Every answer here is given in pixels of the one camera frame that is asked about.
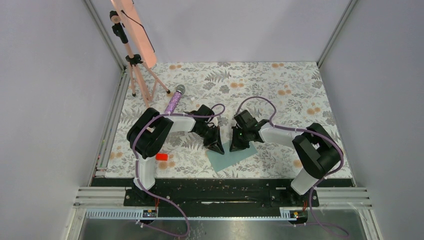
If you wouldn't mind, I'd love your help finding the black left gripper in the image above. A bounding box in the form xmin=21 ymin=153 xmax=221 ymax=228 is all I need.
xmin=195 ymin=124 xmax=225 ymax=155

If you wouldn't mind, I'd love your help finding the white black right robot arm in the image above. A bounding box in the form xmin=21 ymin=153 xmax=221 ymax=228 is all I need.
xmin=229 ymin=110 xmax=344 ymax=206

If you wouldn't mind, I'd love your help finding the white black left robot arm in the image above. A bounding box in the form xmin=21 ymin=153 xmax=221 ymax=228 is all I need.
xmin=126 ymin=104 xmax=225 ymax=206

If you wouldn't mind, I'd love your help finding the red cylinder block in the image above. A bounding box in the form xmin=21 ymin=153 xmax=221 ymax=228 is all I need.
xmin=155 ymin=153 xmax=169 ymax=161

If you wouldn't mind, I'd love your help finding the purple glitter microphone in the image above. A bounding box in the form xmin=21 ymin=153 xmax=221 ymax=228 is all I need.
xmin=164 ymin=84 xmax=186 ymax=114

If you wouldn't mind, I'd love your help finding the floral table mat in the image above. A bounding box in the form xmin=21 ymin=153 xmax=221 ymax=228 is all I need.
xmin=104 ymin=61 xmax=354 ymax=180

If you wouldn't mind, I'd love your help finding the pink tripod stand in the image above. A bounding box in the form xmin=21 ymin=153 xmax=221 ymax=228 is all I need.
xmin=109 ymin=10 xmax=171 ymax=108

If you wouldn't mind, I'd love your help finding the pink light panel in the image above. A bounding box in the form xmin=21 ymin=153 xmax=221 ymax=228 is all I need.
xmin=111 ymin=0 xmax=157 ymax=69

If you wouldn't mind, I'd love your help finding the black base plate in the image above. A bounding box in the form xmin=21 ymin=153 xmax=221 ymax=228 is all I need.
xmin=91 ymin=178 xmax=320 ymax=218

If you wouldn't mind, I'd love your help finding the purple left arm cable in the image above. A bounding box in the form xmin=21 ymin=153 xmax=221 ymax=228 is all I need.
xmin=131 ymin=103 xmax=226 ymax=238

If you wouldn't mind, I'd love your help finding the white slotted cable duct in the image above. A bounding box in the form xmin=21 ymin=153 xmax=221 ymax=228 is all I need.
xmin=85 ymin=206 xmax=299 ymax=222

